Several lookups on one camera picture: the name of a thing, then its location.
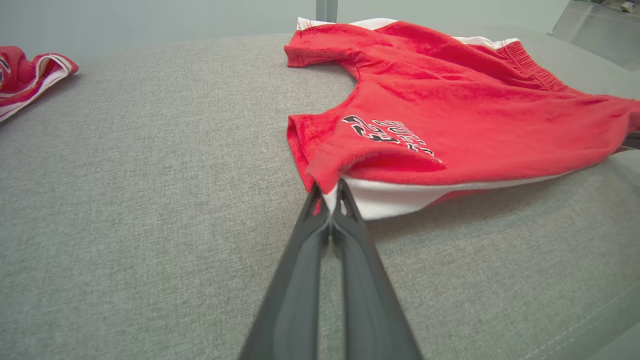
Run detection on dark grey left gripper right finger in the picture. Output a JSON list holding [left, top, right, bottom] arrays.
[[332, 179, 423, 360]]

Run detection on red shorts with white stripe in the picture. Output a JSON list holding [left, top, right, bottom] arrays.
[[283, 17, 640, 221]]

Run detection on red shirt with white sleeves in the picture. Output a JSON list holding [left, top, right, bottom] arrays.
[[0, 45, 80, 124]]

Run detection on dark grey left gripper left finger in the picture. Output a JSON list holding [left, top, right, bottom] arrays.
[[239, 182, 331, 360]]

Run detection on grey partition post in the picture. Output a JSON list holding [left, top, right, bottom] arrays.
[[315, 0, 339, 24]]

